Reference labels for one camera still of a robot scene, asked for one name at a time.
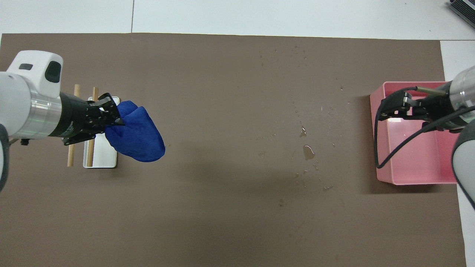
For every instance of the wooden rod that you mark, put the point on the wooden rod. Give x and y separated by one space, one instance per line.
90 152
70 155

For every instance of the dark striped device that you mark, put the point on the dark striped device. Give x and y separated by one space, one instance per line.
464 7

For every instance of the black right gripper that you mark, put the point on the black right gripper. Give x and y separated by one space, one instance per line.
434 107

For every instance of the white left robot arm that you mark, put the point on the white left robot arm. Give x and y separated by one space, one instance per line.
22 100

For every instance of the small water puddle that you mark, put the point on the small water puddle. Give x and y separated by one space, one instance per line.
303 131

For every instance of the brown table mat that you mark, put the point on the brown table mat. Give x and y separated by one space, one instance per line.
241 129

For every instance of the white rack tray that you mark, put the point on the white rack tray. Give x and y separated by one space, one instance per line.
102 155

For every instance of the pink plastic bin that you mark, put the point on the pink plastic bin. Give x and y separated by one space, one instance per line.
419 155

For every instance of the blue towel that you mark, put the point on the blue towel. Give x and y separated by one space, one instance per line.
137 133

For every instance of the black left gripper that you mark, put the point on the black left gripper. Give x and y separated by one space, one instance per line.
76 118

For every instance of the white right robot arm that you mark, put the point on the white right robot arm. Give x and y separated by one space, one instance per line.
465 111

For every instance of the large water puddle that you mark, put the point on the large water puddle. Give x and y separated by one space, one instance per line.
308 152

